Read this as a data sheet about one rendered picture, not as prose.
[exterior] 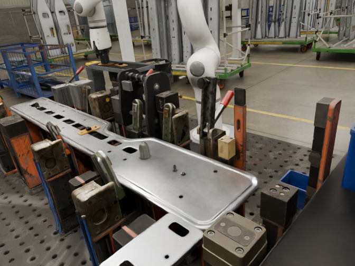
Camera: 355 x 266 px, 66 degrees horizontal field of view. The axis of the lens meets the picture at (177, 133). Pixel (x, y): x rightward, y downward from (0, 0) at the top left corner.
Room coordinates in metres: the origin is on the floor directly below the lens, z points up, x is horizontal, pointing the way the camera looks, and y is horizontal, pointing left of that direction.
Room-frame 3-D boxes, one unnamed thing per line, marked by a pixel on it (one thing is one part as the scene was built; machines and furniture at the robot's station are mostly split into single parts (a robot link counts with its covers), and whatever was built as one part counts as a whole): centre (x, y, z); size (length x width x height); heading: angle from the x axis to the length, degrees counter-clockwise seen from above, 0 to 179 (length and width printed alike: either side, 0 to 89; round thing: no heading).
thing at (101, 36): (1.44, 0.33, 1.29); 0.10 x 0.07 x 0.11; 149
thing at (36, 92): (5.38, 2.47, 0.47); 1.20 x 0.80 x 0.95; 46
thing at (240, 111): (0.65, -0.17, 0.95); 0.03 x 0.01 x 0.50; 43
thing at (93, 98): (1.18, 0.33, 0.89); 0.13 x 0.11 x 0.38; 133
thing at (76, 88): (1.31, 0.44, 0.90); 0.13 x 0.10 x 0.41; 133
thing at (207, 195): (0.97, 0.35, 1.00); 1.38 x 0.22 x 0.02; 43
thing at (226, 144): (0.65, -0.13, 0.88); 0.04 x 0.04 x 0.36; 43
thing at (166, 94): (0.94, 0.02, 0.91); 0.07 x 0.05 x 0.42; 133
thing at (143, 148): (0.71, 0.10, 1.02); 0.03 x 0.03 x 0.07
